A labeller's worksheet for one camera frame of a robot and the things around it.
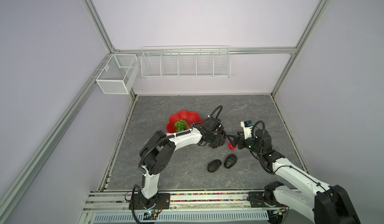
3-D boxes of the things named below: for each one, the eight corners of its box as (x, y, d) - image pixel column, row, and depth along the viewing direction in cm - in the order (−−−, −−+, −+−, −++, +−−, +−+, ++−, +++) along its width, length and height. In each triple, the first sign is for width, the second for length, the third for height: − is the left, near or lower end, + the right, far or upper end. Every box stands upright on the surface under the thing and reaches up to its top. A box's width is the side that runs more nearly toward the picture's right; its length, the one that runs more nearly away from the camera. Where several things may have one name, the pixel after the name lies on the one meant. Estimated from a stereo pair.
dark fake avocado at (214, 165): (210, 174, 84) (210, 172, 80) (205, 167, 86) (206, 164, 83) (222, 166, 86) (223, 164, 83) (217, 160, 89) (218, 157, 85)
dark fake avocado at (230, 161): (227, 170, 85) (229, 167, 81) (221, 164, 87) (222, 161, 84) (237, 161, 88) (238, 158, 85) (230, 155, 91) (231, 152, 87)
